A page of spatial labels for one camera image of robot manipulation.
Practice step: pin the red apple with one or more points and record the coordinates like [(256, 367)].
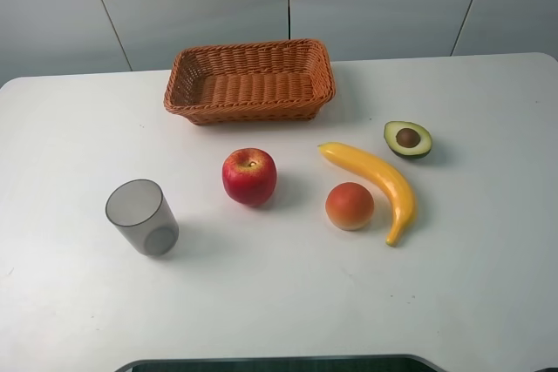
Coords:
[(249, 176)]

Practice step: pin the brown wicker basket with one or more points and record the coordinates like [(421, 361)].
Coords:
[(286, 80)]

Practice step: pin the orange peach fruit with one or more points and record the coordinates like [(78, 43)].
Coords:
[(349, 206)]

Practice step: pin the yellow banana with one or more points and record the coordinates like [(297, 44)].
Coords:
[(383, 175)]

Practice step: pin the halved avocado with pit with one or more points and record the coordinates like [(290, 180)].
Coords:
[(407, 140)]

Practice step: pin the grey translucent plastic cup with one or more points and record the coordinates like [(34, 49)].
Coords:
[(139, 210)]

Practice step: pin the dark monitor edge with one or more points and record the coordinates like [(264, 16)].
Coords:
[(293, 363)]

